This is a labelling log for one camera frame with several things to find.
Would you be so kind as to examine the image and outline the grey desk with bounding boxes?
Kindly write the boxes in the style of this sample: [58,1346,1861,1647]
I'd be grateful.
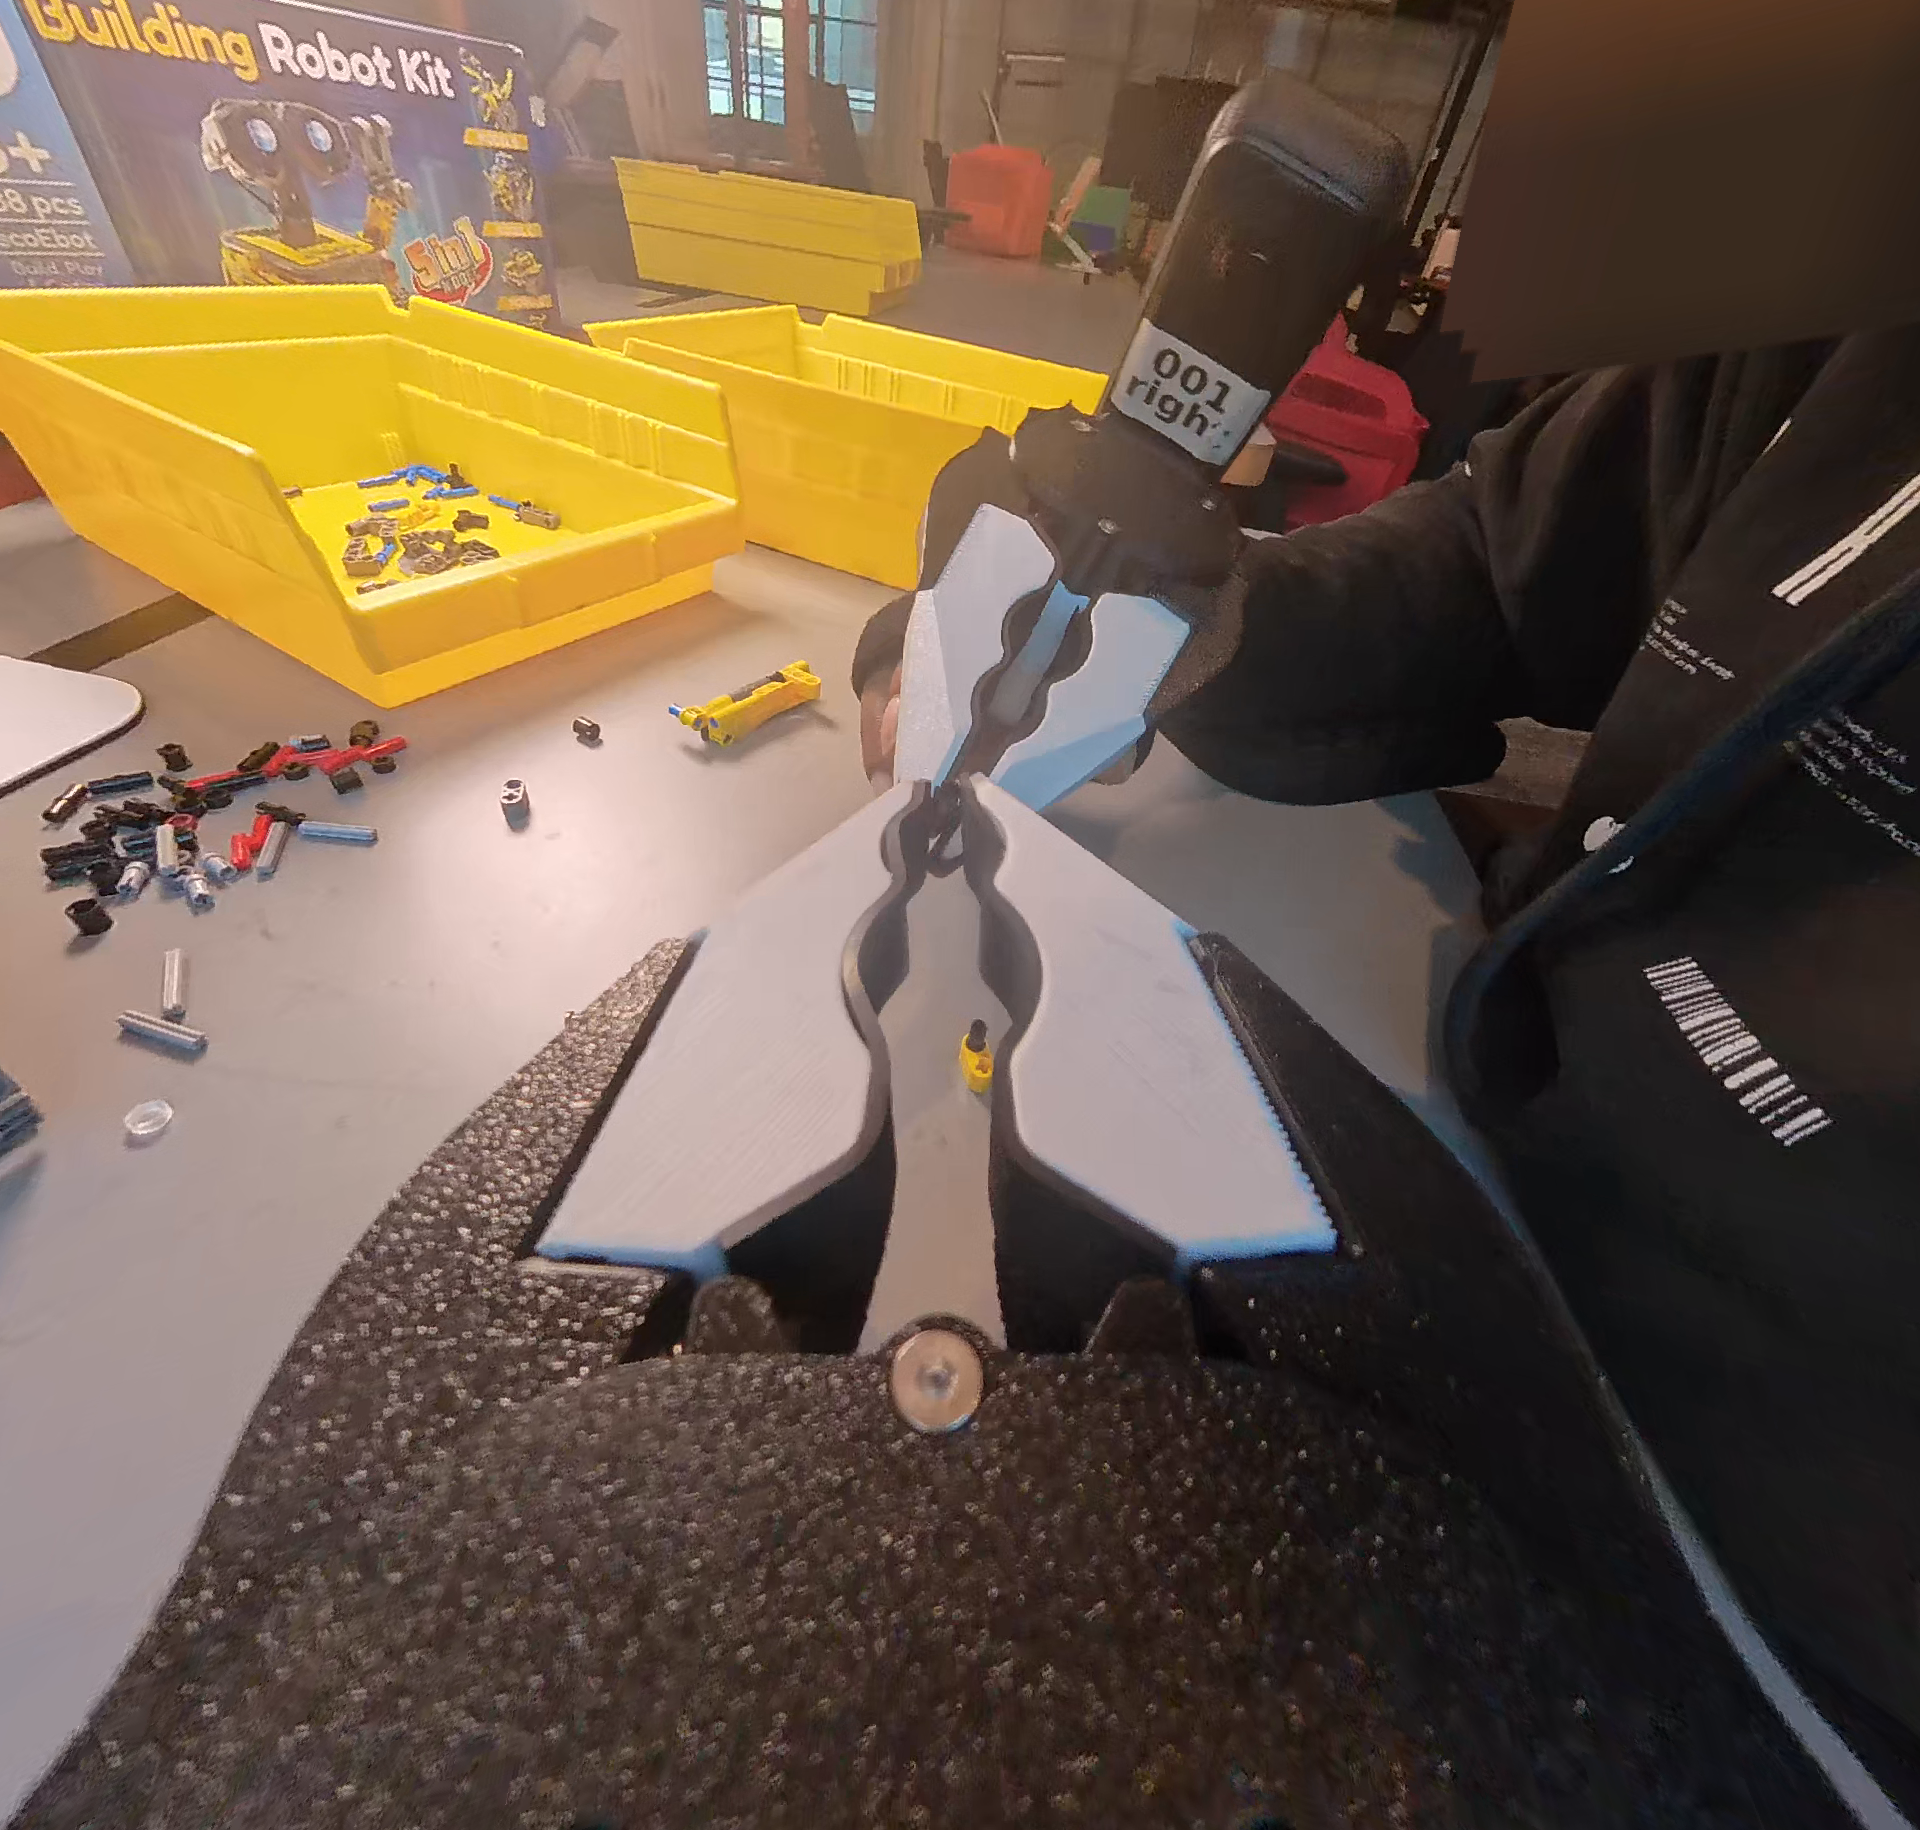
[0,495,1501,1830]

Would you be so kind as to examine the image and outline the assorted loose brick pieces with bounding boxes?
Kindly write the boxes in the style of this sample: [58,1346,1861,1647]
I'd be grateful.
[342,463,564,578]

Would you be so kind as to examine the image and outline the yellow brick assembly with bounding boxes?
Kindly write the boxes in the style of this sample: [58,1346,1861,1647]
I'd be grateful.
[670,660,825,748]

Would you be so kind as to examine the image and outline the red plastic container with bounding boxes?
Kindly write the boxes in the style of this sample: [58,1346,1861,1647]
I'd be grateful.
[1265,316,1427,530]

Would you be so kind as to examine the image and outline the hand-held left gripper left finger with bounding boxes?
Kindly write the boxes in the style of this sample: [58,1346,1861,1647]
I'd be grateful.
[533,781,919,1279]

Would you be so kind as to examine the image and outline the yellow storage bin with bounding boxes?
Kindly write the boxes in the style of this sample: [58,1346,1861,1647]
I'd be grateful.
[614,156,923,318]
[585,304,1112,590]
[0,285,747,708]

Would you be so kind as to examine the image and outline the black printed sweatshirt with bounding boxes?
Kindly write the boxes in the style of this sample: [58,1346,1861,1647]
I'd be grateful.
[1445,330,1920,1787]

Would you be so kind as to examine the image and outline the pile of small black pins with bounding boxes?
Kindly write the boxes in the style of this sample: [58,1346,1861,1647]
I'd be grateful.
[43,721,407,939]

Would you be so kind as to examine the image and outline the paned wall window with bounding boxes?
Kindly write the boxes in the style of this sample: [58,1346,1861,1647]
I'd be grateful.
[696,0,879,138]

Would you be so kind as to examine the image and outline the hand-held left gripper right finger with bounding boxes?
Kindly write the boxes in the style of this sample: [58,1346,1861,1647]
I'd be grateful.
[966,778,1339,1272]

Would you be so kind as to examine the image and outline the person's right forearm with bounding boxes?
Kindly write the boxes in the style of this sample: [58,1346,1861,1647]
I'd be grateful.
[1140,391,1846,811]

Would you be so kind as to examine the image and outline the printed toy kit box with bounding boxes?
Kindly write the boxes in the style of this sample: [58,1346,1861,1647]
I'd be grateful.
[0,0,564,332]

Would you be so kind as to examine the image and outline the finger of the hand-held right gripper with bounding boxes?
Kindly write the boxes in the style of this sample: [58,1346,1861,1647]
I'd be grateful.
[898,501,1063,793]
[959,598,1194,815]

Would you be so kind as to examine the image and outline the person's right hand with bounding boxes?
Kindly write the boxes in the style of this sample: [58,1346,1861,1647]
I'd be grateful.
[852,591,917,793]

